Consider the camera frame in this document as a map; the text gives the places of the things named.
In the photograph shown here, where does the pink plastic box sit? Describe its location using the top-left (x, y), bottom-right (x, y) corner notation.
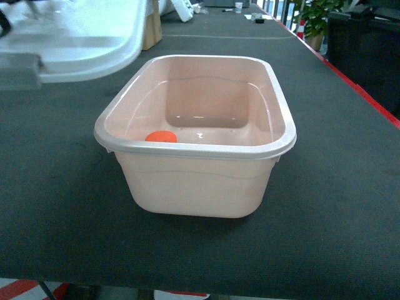
top-left (94, 54), bottom-right (297, 218)

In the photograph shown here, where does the orange cylindrical capacitor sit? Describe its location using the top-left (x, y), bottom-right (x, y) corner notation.
top-left (145, 130), bottom-right (178, 143)

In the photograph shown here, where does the large cardboard box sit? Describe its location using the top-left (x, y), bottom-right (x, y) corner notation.
top-left (142, 0), bottom-right (162, 51)

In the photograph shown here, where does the white paper cup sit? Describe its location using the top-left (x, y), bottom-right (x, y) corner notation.
top-left (234, 2), bottom-right (243, 14)

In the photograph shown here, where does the red white traffic cone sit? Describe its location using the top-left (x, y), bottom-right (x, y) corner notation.
top-left (296, 19), bottom-right (306, 40)

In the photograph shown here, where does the green potted plant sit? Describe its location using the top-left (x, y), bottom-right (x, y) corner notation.
top-left (290, 0), bottom-right (351, 51)

